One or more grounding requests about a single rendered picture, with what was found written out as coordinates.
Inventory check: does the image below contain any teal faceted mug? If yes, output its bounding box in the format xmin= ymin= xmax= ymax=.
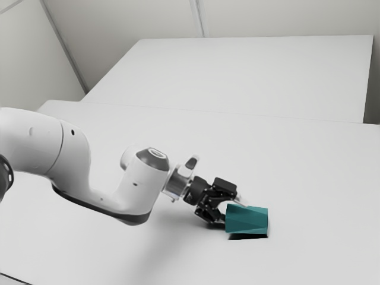
xmin=224 ymin=203 xmax=269 ymax=237

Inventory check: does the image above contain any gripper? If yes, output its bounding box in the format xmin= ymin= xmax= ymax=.
xmin=183 ymin=176 xmax=249 ymax=224

